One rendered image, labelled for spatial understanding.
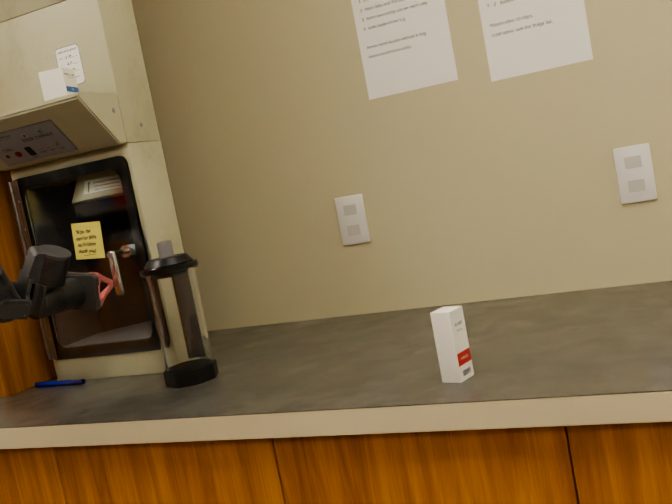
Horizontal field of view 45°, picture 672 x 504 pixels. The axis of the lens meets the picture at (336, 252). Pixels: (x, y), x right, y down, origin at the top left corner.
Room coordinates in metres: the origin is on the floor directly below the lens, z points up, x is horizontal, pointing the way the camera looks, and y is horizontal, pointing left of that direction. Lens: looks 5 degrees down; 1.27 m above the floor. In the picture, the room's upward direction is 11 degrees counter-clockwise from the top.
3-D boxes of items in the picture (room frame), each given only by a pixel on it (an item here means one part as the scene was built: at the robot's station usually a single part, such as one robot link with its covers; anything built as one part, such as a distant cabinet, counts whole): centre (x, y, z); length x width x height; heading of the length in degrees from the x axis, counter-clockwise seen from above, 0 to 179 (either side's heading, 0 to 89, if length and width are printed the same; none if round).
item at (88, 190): (1.70, 0.51, 1.19); 0.30 x 0.01 x 0.40; 65
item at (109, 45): (1.82, 0.46, 1.32); 0.32 x 0.25 x 0.77; 65
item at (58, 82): (1.63, 0.47, 1.54); 0.05 x 0.05 x 0.06; 79
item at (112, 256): (1.63, 0.43, 1.17); 0.05 x 0.03 x 0.10; 155
